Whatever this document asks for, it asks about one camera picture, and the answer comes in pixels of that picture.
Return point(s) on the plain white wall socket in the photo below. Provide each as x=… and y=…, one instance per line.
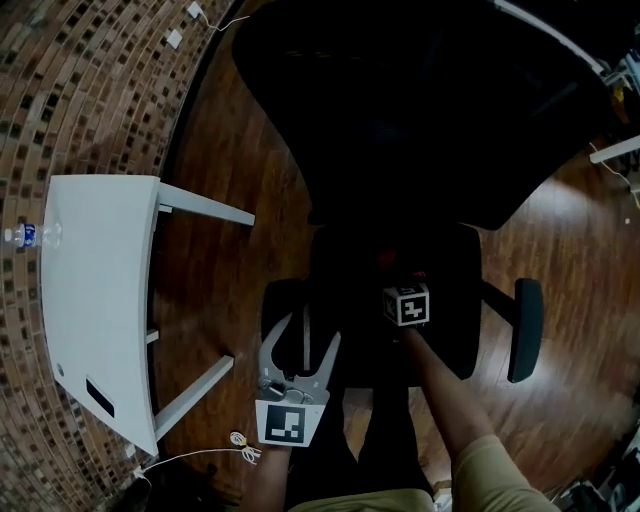
x=130, y=450

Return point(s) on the person's right forearm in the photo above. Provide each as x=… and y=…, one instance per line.
x=445, y=395

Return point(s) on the light blue office desk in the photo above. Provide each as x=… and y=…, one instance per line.
x=615, y=149

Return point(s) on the person's black trousers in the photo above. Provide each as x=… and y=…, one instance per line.
x=385, y=450

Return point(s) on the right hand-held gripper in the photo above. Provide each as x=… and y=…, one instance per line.
x=412, y=307

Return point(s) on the white wall socket with plug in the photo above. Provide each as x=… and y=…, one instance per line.
x=141, y=473

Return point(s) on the black rectangular table inset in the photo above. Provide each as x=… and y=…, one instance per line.
x=100, y=398

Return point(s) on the small white table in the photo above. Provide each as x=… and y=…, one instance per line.
x=95, y=300

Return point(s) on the blank white wall socket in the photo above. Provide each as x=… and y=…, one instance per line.
x=175, y=38

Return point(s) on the person's left forearm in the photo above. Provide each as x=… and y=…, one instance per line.
x=267, y=480

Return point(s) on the clear water bottle blue label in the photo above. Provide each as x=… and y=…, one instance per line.
x=27, y=235

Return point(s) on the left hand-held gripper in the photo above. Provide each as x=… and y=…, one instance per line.
x=285, y=422

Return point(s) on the person's beige shirt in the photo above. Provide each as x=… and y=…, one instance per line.
x=480, y=485

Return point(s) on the grey office desk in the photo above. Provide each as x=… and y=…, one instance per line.
x=550, y=27

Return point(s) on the black mesh office chair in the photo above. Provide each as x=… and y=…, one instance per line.
x=425, y=125

